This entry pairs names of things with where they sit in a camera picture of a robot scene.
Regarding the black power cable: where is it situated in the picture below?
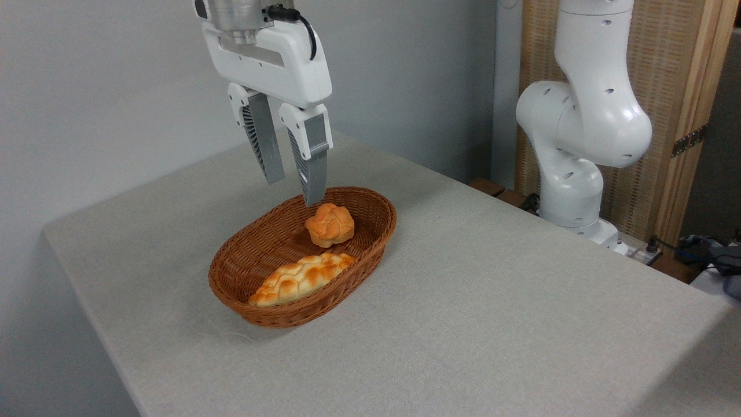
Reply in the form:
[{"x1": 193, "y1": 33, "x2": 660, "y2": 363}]
[{"x1": 645, "y1": 235, "x2": 724, "y2": 264}]

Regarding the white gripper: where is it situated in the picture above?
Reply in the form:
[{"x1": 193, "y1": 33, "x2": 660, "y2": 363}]
[{"x1": 201, "y1": 20, "x2": 334, "y2": 207}]

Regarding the brown wicker oval basket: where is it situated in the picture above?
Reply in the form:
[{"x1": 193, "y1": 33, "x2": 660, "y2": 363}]
[{"x1": 208, "y1": 186, "x2": 398, "y2": 329}]

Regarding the white power strip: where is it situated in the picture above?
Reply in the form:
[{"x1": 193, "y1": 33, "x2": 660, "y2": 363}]
[{"x1": 626, "y1": 240, "x2": 663, "y2": 267}]

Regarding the round knotted bread bun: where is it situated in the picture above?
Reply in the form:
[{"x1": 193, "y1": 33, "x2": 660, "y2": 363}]
[{"x1": 305, "y1": 203, "x2": 355, "y2": 248}]

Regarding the brown wooden plank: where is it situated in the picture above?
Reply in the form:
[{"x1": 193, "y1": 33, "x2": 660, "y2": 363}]
[{"x1": 468, "y1": 178, "x2": 542, "y2": 216}]

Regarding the metal screen hinge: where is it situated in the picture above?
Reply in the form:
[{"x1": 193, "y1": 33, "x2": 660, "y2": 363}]
[{"x1": 672, "y1": 125, "x2": 708, "y2": 158}]

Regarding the blue-grey fabric bag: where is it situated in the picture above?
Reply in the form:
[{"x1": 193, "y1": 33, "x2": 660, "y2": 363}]
[{"x1": 677, "y1": 232, "x2": 741, "y2": 301}]

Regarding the long braided bread loaf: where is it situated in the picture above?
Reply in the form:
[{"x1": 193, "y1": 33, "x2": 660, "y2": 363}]
[{"x1": 248, "y1": 253, "x2": 358, "y2": 308}]

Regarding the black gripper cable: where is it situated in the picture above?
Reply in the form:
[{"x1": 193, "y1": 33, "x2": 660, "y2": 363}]
[{"x1": 263, "y1": 5, "x2": 318, "y2": 61}]

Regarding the grey tablecloth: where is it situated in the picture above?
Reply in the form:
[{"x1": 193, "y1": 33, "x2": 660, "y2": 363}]
[{"x1": 42, "y1": 122, "x2": 741, "y2": 417}]

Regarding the wooden rattan folding screen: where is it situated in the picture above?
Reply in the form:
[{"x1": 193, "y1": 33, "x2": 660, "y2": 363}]
[{"x1": 515, "y1": 0, "x2": 740, "y2": 250}]

